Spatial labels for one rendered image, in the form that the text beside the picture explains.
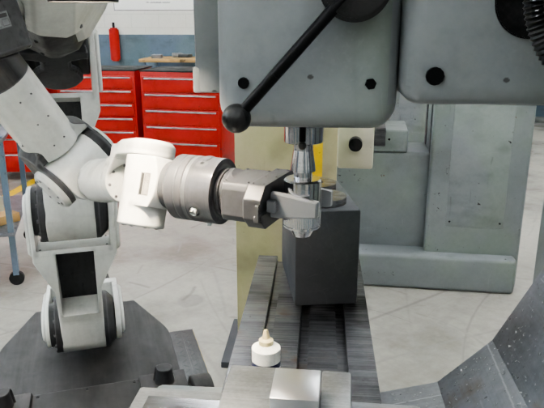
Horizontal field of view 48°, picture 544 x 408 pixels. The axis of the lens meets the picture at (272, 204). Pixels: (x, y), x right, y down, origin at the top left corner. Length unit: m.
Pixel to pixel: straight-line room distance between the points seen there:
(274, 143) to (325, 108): 1.87
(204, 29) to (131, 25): 9.45
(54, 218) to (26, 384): 0.47
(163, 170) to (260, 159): 1.72
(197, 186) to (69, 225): 0.66
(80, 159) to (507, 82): 0.69
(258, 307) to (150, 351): 0.61
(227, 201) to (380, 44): 0.27
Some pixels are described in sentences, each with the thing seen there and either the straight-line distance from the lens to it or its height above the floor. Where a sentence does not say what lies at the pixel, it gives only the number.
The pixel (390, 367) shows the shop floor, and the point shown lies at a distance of 2.77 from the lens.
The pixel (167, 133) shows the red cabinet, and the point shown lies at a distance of 5.50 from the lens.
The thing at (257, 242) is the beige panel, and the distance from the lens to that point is 2.64.
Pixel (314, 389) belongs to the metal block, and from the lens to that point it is 0.69.
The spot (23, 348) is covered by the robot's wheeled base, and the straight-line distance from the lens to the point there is 1.84.
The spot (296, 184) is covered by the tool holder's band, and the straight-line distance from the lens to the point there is 0.75.
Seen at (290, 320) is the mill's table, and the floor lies 0.90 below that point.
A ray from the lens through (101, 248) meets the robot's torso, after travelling 1.45.
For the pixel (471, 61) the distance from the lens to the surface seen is 0.64.
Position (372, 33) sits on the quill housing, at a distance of 0.65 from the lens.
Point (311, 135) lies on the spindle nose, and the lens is 0.73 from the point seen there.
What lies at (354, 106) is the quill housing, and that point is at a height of 1.34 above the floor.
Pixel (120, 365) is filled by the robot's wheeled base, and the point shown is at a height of 0.57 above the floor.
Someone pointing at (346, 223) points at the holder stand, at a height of 1.07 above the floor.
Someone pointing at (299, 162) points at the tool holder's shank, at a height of 1.26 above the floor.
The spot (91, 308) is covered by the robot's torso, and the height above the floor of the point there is 0.75.
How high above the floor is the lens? 1.42
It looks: 17 degrees down
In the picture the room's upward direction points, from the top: straight up
